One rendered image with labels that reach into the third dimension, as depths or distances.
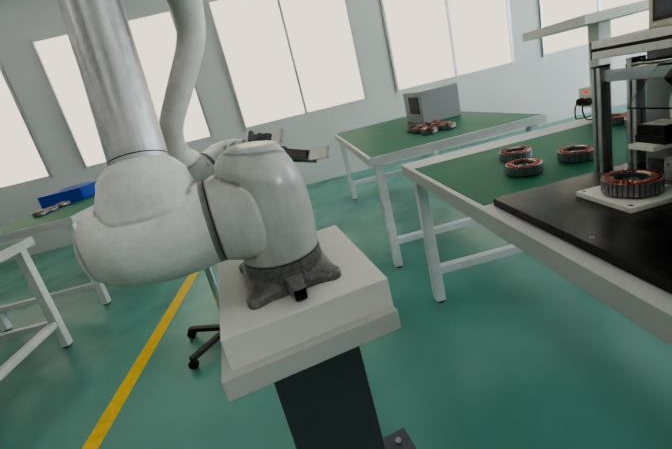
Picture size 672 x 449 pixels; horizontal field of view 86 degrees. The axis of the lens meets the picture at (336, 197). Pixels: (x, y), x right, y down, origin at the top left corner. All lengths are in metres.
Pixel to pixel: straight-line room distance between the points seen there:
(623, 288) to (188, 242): 0.70
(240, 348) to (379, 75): 4.91
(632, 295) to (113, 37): 0.94
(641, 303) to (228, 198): 0.66
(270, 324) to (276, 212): 0.19
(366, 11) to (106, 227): 5.00
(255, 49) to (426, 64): 2.35
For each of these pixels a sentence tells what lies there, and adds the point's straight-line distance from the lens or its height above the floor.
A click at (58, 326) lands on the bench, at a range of 3.01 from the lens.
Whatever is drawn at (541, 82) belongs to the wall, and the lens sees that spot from 6.35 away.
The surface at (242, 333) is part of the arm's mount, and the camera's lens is 0.65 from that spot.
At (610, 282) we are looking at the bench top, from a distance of 0.76.
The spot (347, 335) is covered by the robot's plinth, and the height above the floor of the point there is 0.74.
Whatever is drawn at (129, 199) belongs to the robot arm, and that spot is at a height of 1.06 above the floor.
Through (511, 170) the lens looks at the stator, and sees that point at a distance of 1.32.
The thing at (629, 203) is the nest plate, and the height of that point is 0.78.
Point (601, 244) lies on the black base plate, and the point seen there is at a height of 0.77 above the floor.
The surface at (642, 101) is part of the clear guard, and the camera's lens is 0.77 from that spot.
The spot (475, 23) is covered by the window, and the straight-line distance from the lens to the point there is 5.88.
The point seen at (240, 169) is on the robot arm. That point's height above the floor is 1.06.
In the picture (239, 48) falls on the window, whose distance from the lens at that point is 5.28.
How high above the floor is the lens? 1.14
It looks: 15 degrees down
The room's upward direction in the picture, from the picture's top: 14 degrees counter-clockwise
